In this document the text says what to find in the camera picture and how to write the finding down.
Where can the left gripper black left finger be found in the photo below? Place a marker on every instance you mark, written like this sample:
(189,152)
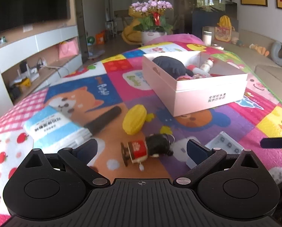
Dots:
(77,160)

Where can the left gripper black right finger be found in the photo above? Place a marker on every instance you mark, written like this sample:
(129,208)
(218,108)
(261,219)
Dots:
(206,160)

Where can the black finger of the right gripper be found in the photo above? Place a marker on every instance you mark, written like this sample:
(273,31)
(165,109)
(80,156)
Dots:
(271,143)

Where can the white battery blister pack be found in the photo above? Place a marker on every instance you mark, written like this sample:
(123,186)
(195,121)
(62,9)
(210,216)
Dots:
(222,144)

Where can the blue white tissue pack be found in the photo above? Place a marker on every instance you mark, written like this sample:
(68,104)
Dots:
(50,128)

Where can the red black music box toy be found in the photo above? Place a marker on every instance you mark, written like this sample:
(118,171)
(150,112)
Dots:
(138,151)

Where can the yellow corn toy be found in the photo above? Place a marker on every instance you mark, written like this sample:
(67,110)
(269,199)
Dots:
(134,119)

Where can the white yogurt drink bottle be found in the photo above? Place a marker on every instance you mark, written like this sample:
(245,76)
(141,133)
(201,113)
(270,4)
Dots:
(204,68)

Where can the black plush toy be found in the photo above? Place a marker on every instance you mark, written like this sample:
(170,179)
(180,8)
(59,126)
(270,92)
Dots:
(173,67)

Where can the colourful cartoon play mat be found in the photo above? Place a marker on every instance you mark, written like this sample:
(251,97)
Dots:
(118,81)

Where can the pink cardboard box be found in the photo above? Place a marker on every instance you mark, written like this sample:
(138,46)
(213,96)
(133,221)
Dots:
(226,83)

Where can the grey neck pillow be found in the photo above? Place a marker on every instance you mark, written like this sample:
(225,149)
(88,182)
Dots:
(276,53)

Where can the beige sofa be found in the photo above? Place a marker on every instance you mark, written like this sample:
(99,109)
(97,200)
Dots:
(263,67)

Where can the white power strip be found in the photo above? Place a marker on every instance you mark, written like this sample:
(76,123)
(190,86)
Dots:
(39,65)

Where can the pink gift bag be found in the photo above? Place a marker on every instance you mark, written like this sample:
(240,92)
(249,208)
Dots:
(68,48)

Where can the watermelon ball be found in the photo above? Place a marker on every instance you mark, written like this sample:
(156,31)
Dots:
(90,40)

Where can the orange shopping bag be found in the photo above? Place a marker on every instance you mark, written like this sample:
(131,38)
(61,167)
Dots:
(100,37)

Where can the white cylinder humidifier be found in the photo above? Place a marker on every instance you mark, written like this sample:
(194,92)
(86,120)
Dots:
(207,38)

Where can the red yellow gift bag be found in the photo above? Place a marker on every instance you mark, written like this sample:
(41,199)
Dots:
(223,31)

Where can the yellow plush bear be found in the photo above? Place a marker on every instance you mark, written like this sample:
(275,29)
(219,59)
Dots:
(129,34)

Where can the pink orchid flower pot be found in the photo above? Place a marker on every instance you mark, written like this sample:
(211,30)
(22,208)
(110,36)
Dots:
(152,20)

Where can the black cylinder handle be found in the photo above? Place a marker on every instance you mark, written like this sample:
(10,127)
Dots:
(98,124)

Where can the white tv wall cabinet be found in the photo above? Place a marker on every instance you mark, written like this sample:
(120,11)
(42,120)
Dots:
(40,42)

